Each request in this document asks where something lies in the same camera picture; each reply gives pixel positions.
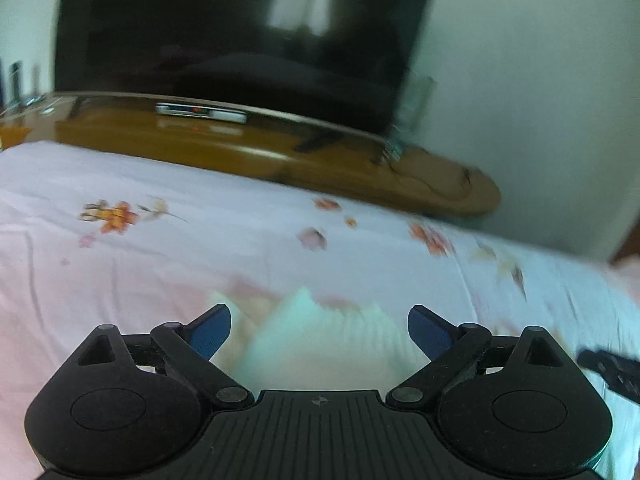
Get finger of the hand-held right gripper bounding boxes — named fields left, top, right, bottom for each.
left=577, top=350, right=640, bottom=406

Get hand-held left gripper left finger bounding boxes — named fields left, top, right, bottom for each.
left=75, top=303, right=256, bottom=408

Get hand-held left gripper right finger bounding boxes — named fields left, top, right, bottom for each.
left=386, top=305, right=568, bottom=407

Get white knitted sweater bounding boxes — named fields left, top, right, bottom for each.
left=210, top=285, right=433, bottom=396

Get pink floral bed sheet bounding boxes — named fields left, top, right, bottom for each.
left=0, top=142, right=640, bottom=480

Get wooden television stand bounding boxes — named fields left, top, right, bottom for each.
left=0, top=91, right=502, bottom=220

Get black remote control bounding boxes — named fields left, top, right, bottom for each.
left=295, top=129, right=341, bottom=153

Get silver set-top box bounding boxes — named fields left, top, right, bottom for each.
left=155, top=102, right=248, bottom=125

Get glass table lamp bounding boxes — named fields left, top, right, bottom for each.
left=385, top=74, right=436, bottom=162

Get black flat screen television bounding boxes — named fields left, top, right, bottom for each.
left=52, top=0, right=446, bottom=138

